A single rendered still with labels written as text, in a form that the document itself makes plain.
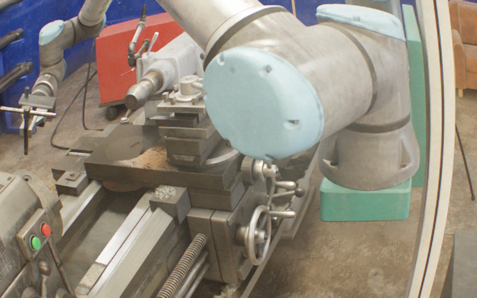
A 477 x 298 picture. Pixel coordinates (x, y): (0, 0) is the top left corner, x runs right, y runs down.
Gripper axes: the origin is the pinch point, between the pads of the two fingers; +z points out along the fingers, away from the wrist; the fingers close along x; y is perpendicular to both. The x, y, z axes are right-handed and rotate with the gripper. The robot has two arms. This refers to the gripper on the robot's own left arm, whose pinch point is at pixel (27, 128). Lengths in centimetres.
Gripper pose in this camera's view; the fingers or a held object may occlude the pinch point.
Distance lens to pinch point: 142.4
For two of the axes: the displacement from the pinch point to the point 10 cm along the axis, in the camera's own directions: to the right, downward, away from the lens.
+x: 9.7, 1.6, 1.7
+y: 2.3, -8.0, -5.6
